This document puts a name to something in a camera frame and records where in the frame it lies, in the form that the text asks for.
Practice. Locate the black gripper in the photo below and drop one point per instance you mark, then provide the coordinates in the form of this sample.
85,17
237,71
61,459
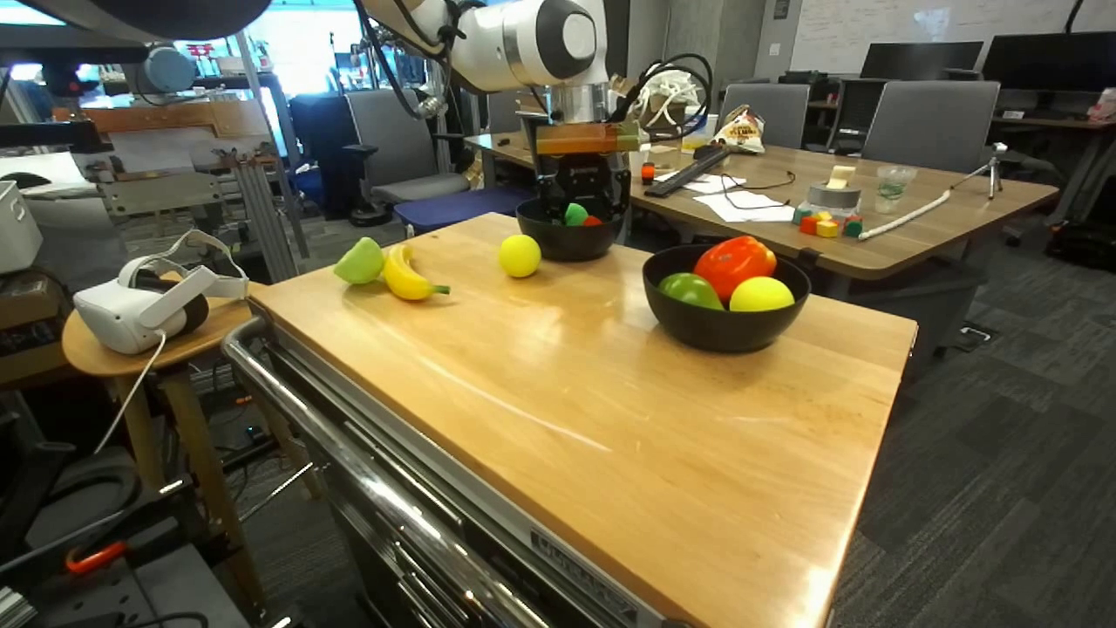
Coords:
592,180

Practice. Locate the yellow toy lemon ball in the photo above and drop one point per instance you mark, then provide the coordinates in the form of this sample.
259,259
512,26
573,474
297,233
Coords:
519,255

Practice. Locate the yellow toy banana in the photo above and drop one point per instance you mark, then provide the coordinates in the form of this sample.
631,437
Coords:
407,279

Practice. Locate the light green bumpy fruit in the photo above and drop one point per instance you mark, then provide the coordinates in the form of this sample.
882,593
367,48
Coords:
359,261

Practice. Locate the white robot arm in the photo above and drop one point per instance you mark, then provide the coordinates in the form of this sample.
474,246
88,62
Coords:
508,47

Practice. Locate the green toy ball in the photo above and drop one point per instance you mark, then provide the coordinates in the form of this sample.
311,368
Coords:
576,212

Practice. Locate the black bowl with banana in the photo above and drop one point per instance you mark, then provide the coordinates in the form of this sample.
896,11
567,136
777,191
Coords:
562,243

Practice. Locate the green toy lime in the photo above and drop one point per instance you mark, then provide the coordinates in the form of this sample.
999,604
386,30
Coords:
687,289

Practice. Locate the white paper sheets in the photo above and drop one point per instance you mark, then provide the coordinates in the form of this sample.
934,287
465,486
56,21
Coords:
733,203

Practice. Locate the red orange toy pepper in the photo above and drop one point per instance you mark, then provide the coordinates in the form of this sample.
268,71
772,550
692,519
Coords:
733,259

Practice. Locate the black bowl with pepper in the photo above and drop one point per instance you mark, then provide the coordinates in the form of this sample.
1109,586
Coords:
719,328

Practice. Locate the grey office chair left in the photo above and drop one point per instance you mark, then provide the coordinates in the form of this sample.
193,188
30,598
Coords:
397,151

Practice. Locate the grey office chair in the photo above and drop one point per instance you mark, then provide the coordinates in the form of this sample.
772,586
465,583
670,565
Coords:
397,151
934,123

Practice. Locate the yellow green toy apple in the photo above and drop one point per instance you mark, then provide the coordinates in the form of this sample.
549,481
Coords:
762,295

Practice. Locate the colourful toy blocks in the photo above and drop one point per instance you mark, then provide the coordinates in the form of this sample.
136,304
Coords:
829,224

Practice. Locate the wooden office desk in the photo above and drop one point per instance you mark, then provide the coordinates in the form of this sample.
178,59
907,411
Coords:
860,218

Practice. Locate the clear plastic container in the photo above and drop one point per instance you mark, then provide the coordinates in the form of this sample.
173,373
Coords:
894,180

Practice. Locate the grey office chair right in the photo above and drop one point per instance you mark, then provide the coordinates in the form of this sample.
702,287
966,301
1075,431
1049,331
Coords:
934,123

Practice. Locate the white stick on desk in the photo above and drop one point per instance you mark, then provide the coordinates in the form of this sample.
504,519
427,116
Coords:
907,218

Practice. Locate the white VR headset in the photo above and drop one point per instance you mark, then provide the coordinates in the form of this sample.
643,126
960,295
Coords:
159,296

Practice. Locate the round wooden stool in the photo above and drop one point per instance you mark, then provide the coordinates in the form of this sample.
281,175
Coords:
169,369

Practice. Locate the black computer monitor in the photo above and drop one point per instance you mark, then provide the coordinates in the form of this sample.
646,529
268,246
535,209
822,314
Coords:
1079,59

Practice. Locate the silver cart handle bar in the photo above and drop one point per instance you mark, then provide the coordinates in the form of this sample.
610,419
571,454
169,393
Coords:
412,558

